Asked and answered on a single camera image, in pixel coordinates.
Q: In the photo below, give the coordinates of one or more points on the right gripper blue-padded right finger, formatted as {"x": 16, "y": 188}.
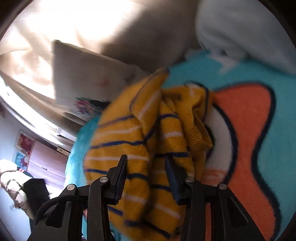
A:
{"x": 212, "y": 212}

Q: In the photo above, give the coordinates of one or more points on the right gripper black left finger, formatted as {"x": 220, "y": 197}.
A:
{"x": 60, "y": 218}

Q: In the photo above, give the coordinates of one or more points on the yellow striped knit sweater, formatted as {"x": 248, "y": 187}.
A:
{"x": 148, "y": 123}

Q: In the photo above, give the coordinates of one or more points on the beige and black clothes pile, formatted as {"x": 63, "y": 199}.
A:
{"x": 27, "y": 193}

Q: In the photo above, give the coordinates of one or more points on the pink wooden dresser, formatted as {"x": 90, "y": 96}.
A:
{"x": 47, "y": 164}

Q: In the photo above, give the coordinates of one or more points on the teal cartoon fleece blanket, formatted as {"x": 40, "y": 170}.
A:
{"x": 253, "y": 126}

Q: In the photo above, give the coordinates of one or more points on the white floral butterfly pillow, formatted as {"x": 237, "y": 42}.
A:
{"x": 86, "y": 83}

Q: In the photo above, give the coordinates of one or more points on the beige window curtain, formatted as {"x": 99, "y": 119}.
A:
{"x": 26, "y": 47}

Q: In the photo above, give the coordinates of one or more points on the grey fluffy cushion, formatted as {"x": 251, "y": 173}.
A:
{"x": 158, "y": 37}

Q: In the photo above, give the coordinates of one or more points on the colourful wall poster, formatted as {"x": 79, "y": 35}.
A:
{"x": 23, "y": 149}

